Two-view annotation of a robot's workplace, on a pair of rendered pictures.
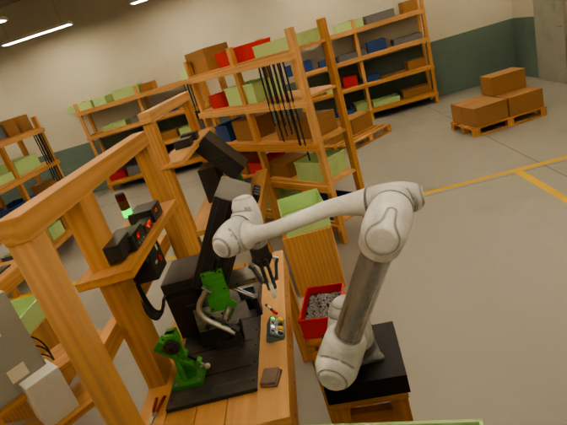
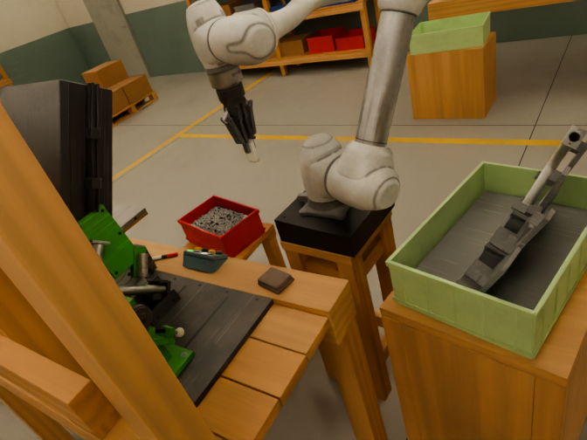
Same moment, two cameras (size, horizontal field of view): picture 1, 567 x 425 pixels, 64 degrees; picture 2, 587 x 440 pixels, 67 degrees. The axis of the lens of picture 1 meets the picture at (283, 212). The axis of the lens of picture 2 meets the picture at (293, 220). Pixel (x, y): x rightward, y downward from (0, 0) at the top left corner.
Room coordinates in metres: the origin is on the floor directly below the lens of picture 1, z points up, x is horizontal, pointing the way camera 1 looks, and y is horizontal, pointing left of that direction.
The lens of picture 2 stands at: (0.86, 1.10, 1.82)
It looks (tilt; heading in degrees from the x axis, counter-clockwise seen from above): 32 degrees down; 305
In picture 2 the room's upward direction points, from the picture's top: 17 degrees counter-clockwise
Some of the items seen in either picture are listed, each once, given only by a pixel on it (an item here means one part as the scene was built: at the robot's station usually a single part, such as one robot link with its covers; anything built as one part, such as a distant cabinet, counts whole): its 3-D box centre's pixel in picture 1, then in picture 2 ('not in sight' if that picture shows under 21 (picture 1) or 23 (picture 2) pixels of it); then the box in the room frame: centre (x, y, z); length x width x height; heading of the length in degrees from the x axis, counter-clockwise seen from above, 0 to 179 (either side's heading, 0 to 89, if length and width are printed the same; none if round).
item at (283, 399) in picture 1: (277, 323); (176, 272); (2.12, 0.21, 0.82); 1.50 x 0.14 x 0.15; 175
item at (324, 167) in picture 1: (267, 136); not in sight; (5.55, -0.09, 1.19); 2.30 x 0.55 x 2.39; 34
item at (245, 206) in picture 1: (245, 216); (212, 32); (1.61, 0.14, 1.65); 0.13 x 0.11 x 0.16; 153
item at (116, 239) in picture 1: (118, 246); not in sight; (1.87, 0.73, 1.59); 0.15 x 0.07 x 0.07; 175
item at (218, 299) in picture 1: (217, 287); (102, 240); (2.07, 0.44, 1.17); 0.13 x 0.12 x 0.20; 175
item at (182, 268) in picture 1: (192, 294); not in sight; (2.26, 0.62, 1.07); 0.30 x 0.18 x 0.34; 175
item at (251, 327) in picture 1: (224, 325); (114, 311); (2.15, 0.49, 0.89); 1.10 x 0.42 x 0.02; 175
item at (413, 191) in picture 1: (396, 200); not in sight; (1.36, -0.36, 1.64); 0.18 x 0.14 x 0.13; 63
